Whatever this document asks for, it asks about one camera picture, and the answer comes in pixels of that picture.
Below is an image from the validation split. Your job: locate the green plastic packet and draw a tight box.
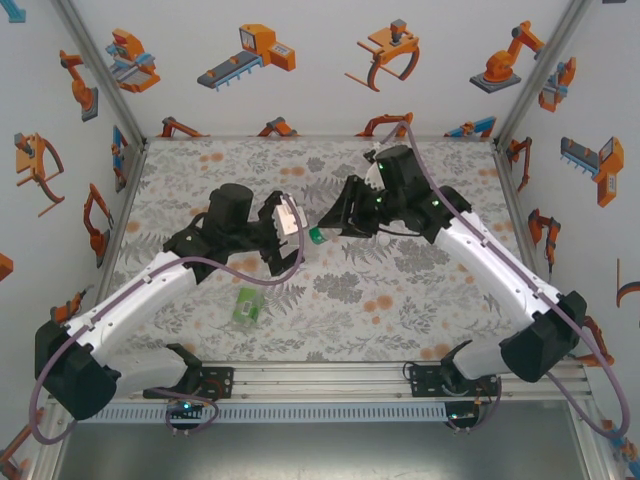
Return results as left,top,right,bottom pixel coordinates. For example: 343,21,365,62
229,285,267,335

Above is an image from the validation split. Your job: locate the short purple cable loop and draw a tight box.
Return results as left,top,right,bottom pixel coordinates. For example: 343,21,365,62
166,389,221,437
446,377,503,435

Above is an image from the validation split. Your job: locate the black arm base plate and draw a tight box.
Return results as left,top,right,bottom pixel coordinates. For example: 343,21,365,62
405,363,446,397
197,366,236,400

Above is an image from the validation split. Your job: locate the small controller board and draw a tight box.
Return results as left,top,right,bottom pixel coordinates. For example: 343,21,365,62
166,398,206,417
444,407,482,424

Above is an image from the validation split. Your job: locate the perforated metal cable tray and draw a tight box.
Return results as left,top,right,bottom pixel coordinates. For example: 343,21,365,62
102,402,449,425

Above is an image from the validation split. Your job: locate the long slotted aluminium rail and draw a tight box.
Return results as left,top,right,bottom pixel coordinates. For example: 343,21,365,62
44,360,604,404

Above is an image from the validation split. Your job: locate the aluminium side rail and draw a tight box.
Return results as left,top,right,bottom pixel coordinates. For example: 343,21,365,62
94,139,150,301
492,142,551,301

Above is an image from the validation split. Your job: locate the thin aluminium edge rail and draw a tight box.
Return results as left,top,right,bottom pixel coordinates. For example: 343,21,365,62
144,132,496,143

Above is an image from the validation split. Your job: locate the clear bottle dark green label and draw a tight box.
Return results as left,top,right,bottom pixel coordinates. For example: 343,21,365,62
299,224,351,264

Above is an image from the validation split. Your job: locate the aluminium frame post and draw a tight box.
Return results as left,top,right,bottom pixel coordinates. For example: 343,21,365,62
491,0,597,150
49,0,150,149

